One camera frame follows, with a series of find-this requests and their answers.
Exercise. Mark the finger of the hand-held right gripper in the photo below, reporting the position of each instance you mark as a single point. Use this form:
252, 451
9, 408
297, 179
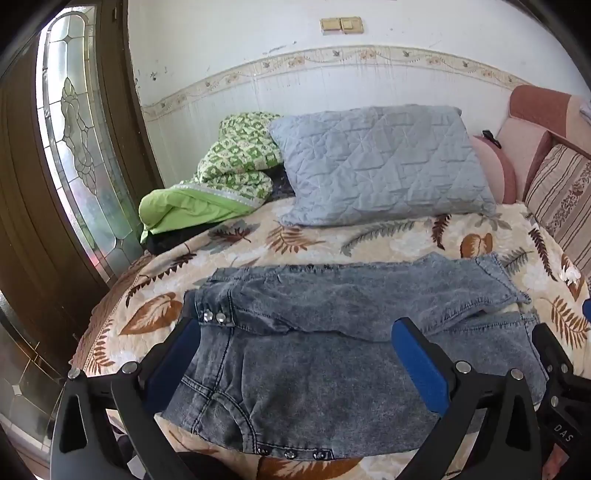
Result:
549, 355
588, 311

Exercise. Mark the grey-blue denim pants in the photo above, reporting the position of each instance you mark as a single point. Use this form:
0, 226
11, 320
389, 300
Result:
323, 369

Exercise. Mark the pink round bolster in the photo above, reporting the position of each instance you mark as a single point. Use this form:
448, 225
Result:
494, 170

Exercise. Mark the leaf-print fleece blanket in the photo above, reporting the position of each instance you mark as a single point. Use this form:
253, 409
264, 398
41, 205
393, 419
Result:
392, 240

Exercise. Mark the green patterned quilt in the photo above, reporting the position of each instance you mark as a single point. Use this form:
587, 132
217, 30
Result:
231, 170

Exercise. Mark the leaded glass door pane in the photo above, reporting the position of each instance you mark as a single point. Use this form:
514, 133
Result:
87, 152

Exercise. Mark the striped floral pillow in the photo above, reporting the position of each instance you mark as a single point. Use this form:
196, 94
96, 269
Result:
563, 198

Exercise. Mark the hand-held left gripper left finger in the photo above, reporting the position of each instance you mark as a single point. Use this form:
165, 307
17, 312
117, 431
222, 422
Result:
178, 362

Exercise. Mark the pink padded headboard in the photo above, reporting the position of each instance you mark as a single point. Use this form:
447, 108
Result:
531, 120

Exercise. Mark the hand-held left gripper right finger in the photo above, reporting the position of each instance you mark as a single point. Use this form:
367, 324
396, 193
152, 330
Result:
420, 369

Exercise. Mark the brown wooden door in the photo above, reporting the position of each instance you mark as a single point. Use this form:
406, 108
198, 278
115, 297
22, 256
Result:
27, 207

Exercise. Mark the frosted glass side pane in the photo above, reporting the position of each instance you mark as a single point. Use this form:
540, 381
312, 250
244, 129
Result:
25, 369

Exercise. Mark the grey quilted pillow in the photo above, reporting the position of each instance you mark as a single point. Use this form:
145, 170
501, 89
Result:
378, 166

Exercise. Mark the beige wall switch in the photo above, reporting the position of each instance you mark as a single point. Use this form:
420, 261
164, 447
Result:
352, 24
330, 26

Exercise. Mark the small black object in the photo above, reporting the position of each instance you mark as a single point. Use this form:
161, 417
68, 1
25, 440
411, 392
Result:
491, 138

